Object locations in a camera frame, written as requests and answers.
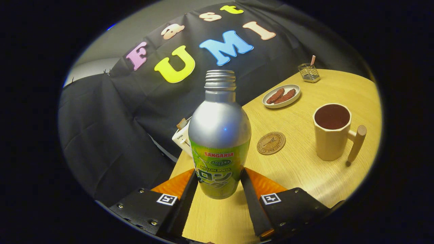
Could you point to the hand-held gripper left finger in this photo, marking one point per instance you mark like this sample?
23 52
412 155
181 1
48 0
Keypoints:
183 206

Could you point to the white toaster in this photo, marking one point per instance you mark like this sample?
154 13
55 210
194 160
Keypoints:
181 139

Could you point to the silver bottle with green label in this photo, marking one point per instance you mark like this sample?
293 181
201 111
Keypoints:
219 128

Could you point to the bread slice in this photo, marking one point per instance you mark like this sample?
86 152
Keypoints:
182 123

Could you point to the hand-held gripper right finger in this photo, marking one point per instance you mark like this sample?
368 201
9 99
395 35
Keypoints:
252 206

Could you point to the wooden table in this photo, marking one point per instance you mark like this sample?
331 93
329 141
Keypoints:
298 179

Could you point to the brown meat piece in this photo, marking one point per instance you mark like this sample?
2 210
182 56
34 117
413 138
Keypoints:
275 96
286 96

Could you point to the round wooden coaster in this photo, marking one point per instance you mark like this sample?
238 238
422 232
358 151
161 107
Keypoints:
271 143

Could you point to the white round plate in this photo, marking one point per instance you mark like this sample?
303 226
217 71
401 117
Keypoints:
291 88

